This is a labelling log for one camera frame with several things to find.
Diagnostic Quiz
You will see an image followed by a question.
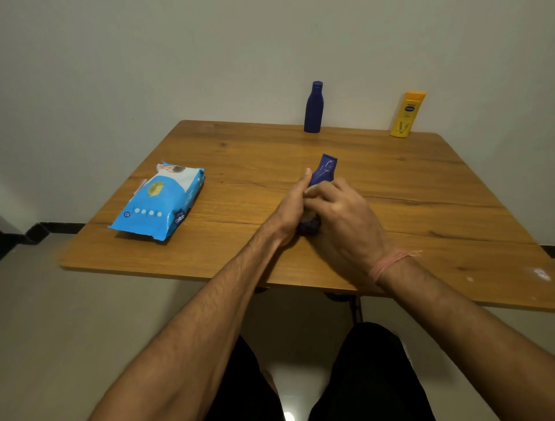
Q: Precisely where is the person's right hand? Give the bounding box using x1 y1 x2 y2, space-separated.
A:
303 177 396 288

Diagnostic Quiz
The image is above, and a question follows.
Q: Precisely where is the person's left hand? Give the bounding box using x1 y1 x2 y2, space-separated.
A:
265 168 314 249

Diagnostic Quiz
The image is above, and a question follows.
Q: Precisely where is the dark blue bottle white print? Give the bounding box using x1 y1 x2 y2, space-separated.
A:
296 153 339 236

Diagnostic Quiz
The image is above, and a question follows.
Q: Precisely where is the dark blue striped bottle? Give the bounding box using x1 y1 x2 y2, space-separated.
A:
303 80 325 134

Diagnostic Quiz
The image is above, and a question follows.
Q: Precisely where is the blue wet wipes pack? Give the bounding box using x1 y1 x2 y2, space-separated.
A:
107 161 206 242

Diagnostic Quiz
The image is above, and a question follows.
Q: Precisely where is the yellow bottle orange cap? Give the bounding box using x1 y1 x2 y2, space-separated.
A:
388 90 427 139

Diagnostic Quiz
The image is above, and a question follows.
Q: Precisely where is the person's left forearm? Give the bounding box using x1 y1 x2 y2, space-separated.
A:
88 227 287 421

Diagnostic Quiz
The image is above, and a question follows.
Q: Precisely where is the person's right forearm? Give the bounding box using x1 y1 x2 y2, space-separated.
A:
377 258 555 421

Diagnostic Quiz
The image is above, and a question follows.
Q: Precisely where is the pink thread wristband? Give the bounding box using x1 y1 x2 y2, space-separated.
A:
368 249 423 283

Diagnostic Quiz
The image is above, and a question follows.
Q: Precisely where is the wooden table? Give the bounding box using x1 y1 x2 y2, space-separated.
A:
59 119 555 313

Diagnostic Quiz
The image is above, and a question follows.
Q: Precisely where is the black baseboard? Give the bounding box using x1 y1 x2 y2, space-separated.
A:
20 221 87 247

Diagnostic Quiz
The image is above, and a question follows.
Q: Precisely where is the black door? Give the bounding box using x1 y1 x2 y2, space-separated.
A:
0 231 24 262

